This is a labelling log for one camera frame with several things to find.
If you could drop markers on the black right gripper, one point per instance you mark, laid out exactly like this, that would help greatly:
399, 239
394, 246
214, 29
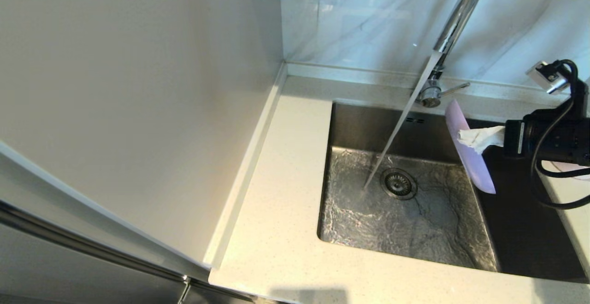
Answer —
560, 140

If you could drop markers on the lilac plate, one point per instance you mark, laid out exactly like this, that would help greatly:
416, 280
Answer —
474, 170

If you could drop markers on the pink bowl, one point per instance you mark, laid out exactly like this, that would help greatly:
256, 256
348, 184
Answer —
574, 168

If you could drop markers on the stainless steel sink basin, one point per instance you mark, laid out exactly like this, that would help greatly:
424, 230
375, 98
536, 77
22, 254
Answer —
405, 230

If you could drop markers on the running water stream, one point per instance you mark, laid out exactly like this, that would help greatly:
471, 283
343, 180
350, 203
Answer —
401, 124

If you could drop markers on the round metal drain strainer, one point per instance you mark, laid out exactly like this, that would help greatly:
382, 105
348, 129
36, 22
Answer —
398, 184

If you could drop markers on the chrome gooseneck faucet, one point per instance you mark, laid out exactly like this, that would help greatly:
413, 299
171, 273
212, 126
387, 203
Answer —
458, 18

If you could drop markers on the grey cabinet door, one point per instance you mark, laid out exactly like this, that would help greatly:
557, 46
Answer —
55, 267

